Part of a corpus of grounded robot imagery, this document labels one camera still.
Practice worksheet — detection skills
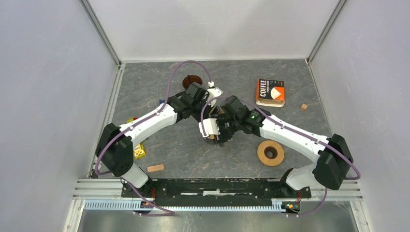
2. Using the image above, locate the small wooden block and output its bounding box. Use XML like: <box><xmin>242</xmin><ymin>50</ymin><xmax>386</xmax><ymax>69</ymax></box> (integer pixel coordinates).
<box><xmin>147</xmin><ymin>164</ymin><xmax>165</xmax><ymax>173</ymax></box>

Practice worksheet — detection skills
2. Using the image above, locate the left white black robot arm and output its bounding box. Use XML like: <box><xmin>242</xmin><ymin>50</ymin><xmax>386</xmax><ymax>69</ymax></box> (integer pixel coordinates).
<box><xmin>95</xmin><ymin>83</ymin><xmax>223</xmax><ymax>197</ymax></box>

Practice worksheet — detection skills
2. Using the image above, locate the clear glass coffee server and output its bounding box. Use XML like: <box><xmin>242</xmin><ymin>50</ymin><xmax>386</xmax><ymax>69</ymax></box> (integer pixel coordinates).
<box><xmin>204</xmin><ymin>137</ymin><xmax>224</xmax><ymax>147</ymax></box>

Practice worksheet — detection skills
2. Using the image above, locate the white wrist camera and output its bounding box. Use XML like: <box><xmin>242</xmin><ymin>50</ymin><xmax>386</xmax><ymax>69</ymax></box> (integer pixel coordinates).
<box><xmin>199</xmin><ymin>118</ymin><xmax>220</xmax><ymax>138</ymax></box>
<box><xmin>207</xmin><ymin>81</ymin><xmax>223</xmax><ymax>106</ymax></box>

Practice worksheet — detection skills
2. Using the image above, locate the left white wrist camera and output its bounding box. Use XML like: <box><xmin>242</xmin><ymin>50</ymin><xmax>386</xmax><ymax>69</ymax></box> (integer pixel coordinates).
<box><xmin>207</xmin><ymin>81</ymin><xmax>223</xmax><ymax>106</ymax></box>

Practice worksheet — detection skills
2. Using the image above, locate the orange black coffee filter box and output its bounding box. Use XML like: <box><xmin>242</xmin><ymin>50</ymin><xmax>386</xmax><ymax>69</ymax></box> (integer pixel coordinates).
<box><xmin>255</xmin><ymin>79</ymin><xmax>285</xmax><ymax>107</ymax></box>

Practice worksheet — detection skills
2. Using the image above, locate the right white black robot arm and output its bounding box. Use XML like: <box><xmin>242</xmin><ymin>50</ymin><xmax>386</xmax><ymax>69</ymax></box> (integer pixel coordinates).
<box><xmin>201</xmin><ymin>96</ymin><xmax>361</xmax><ymax>197</ymax></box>

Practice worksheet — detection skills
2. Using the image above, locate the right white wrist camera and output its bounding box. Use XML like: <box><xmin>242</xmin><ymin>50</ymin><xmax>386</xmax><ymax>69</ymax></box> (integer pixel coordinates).
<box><xmin>199</xmin><ymin>118</ymin><xmax>220</xmax><ymax>138</ymax></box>

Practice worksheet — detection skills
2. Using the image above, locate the small wooden cube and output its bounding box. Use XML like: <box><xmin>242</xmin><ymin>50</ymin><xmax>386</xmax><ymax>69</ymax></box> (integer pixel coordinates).
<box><xmin>300</xmin><ymin>104</ymin><xmax>308</xmax><ymax>111</ymax></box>

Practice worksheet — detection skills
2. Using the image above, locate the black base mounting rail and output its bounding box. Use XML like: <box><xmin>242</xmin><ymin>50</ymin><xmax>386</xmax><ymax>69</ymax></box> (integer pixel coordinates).
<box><xmin>138</xmin><ymin>178</ymin><xmax>311</xmax><ymax>207</ymax></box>

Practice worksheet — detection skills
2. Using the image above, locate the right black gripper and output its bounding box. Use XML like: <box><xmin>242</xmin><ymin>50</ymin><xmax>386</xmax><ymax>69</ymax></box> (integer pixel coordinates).
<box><xmin>208</xmin><ymin>114</ymin><xmax>241</xmax><ymax>145</ymax></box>

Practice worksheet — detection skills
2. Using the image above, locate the white toothed cable tray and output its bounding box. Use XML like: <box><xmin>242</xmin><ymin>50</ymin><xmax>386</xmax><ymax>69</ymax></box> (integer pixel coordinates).
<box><xmin>84</xmin><ymin>200</ymin><xmax>285</xmax><ymax>213</ymax></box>

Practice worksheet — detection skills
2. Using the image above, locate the brown paper coffee filter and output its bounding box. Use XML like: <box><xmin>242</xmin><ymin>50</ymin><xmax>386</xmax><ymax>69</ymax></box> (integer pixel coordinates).
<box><xmin>208</xmin><ymin>106</ymin><xmax>224</xmax><ymax>116</ymax></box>

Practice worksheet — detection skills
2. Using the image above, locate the yellow small juice box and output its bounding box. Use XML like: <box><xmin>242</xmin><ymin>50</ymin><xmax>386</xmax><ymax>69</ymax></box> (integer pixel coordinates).
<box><xmin>134</xmin><ymin>144</ymin><xmax>146</xmax><ymax>160</ymax></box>

